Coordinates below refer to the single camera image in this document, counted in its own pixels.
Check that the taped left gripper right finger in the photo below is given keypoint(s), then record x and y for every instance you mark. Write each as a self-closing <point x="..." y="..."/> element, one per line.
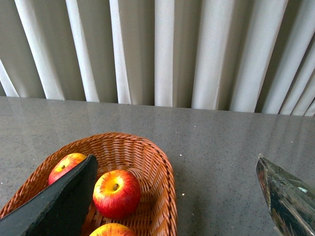
<point x="290" y="201"/>

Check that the grey pleated curtain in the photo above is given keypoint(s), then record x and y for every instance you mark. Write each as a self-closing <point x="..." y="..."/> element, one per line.
<point x="236" y="55"/>

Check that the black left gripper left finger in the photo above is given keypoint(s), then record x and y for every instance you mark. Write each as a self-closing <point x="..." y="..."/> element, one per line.
<point x="58" y="210"/>

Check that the red yellow apple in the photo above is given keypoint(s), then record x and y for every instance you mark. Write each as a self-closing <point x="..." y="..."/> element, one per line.
<point x="117" y="194"/>
<point x="113" y="229"/>
<point x="65" y="165"/>

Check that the red yellow apple in basket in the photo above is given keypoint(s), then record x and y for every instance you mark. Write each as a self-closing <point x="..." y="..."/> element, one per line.
<point x="65" y="165"/>

